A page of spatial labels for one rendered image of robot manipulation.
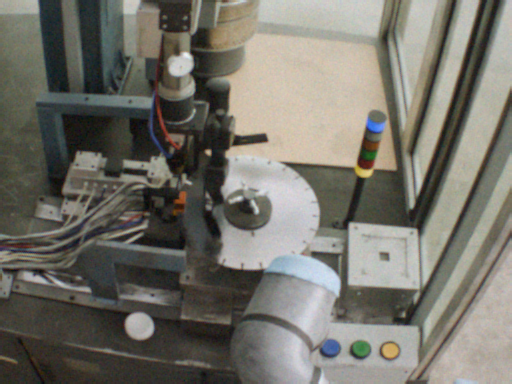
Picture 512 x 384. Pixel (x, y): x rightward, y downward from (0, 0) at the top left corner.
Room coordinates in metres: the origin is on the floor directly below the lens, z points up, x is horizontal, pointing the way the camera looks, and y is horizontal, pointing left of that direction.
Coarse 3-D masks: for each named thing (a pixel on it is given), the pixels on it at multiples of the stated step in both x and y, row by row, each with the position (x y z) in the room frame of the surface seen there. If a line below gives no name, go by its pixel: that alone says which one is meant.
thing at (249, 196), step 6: (246, 192) 1.01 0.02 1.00; (252, 192) 1.01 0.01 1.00; (258, 192) 1.02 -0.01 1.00; (264, 192) 1.02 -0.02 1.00; (234, 198) 0.99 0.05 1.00; (240, 198) 1.00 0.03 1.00; (246, 198) 1.00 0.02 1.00; (252, 198) 1.00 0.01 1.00; (246, 204) 0.99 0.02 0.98; (252, 204) 0.98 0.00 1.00
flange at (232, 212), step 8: (232, 192) 1.04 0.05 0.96; (240, 192) 1.05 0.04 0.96; (256, 192) 1.05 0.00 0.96; (256, 200) 1.02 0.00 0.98; (264, 200) 1.03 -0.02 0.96; (224, 208) 0.99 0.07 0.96; (232, 208) 1.00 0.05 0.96; (240, 208) 0.99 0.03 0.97; (248, 208) 0.99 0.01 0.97; (264, 208) 1.01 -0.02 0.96; (232, 216) 0.97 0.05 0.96; (240, 216) 0.98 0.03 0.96; (248, 216) 0.98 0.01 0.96; (256, 216) 0.98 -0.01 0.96; (264, 216) 0.98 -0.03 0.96; (240, 224) 0.95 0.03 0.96; (248, 224) 0.96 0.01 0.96; (256, 224) 0.96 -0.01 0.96; (264, 224) 0.97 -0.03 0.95
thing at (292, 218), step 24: (240, 168) 1.13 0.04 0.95; (264, 168) 1.14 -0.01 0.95; (288, 168) 1.15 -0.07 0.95; (192, 192) 1.04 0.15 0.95; (288, 192) 1.07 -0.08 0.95; (312, 192) 1.08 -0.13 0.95; (192, 216) 0.97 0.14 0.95; (216, 216) 0.98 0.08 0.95; (288, 216) 1.00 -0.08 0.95; (312, 216) 1.01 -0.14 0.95; (192, 240) 0.90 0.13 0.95; (216, 240) 0.91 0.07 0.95; (240, 240) 0.92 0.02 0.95; (264, 240) 0.93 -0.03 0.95; (288, 240) 0.93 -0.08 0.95; (240, 264) 0.85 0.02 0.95; (264, 264) 0.86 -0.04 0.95
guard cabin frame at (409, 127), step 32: (448, 0) 1.41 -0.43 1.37; (480, 0) 1.19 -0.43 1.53; (384, 32) 2.04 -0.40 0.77; (480, 64) 1.11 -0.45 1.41; (416, 96) 1.46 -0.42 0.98; (416, 128) 1.41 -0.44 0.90; (416, 224) 1.12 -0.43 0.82; (480, 256) 0.71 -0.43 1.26; (480, 288) 0.69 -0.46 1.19; (448, 320) 0.69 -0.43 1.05
